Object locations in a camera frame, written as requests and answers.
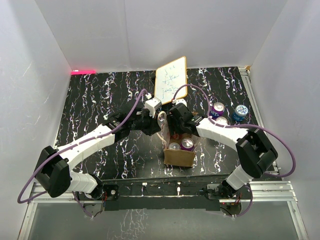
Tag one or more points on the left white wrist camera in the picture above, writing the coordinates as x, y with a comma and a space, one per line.
152, 105

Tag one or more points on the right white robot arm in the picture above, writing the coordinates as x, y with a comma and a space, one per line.
254, 149

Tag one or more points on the patterned canvas tote bag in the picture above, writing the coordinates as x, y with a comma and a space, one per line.
178, 158

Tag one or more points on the pink tape strip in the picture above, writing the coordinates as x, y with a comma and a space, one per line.
82, 72

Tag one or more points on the small wood-framed whiteboard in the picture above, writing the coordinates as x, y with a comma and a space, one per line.
169, 78

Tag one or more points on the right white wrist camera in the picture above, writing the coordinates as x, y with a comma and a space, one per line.
179, 101

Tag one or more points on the black front base bar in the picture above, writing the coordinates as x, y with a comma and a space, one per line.
170, 193

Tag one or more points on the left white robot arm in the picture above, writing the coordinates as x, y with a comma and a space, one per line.
55, 165

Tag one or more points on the purple soda can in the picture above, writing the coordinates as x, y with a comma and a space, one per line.
221, 120
217, 110

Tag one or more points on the purple can front left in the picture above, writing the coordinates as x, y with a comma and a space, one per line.
174, 146

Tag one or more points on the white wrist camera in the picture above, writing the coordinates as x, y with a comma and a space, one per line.
179, 101
152, 105

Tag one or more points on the red soda can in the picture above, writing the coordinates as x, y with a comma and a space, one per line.
176, 136

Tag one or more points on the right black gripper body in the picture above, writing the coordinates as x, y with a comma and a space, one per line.
178, 125

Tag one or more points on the purple can front right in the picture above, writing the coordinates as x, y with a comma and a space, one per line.
187, 144

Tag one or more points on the blue beverage can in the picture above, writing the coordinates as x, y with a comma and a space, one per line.
240, 112

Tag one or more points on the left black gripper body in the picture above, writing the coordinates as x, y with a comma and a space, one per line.
145, 123

